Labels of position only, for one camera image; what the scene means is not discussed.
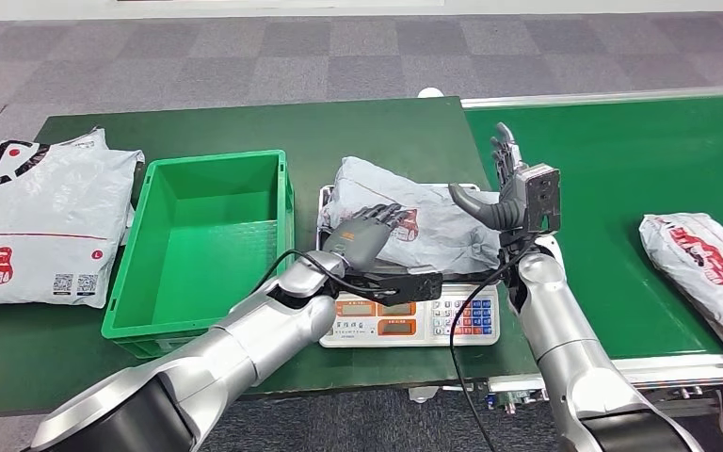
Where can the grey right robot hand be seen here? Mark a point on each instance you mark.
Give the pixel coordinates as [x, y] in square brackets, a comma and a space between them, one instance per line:
[506, 206]

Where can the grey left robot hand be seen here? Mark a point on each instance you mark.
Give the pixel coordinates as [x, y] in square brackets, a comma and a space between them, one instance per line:
[361, 240]

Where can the grey parcel bag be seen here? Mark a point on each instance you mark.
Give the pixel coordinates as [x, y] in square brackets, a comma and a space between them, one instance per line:
[442, 231]

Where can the long grey parcel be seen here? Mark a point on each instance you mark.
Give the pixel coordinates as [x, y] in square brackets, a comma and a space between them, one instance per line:
[711, 281]

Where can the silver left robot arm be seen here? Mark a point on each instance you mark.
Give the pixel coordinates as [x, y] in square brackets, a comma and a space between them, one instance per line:
[230, 355]

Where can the conveyor connector box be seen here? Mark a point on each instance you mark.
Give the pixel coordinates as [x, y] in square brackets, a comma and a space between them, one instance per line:
[511, 399]

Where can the white electronic scale, steel tray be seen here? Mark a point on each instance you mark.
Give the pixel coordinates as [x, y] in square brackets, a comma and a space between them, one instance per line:
[411, 324]

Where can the white round cap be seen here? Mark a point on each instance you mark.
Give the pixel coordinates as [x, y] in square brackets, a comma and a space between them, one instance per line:
[430, 93]

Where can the green plastic crate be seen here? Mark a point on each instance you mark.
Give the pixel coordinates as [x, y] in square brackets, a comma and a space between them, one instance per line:
[205, 249]

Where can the white table foot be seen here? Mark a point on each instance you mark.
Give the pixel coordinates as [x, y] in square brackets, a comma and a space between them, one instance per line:
[422, 394]

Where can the large flat white mailer bag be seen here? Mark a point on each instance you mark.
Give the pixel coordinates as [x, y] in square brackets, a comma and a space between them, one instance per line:
[43, 212]

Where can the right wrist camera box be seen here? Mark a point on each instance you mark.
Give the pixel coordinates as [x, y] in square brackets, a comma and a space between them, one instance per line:
[541, 196]

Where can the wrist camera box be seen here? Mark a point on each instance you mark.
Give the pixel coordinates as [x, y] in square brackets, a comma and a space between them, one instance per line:
[541, 196]
[405, 288]

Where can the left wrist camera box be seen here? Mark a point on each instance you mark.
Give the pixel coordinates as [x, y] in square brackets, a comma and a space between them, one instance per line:
[405, 288]

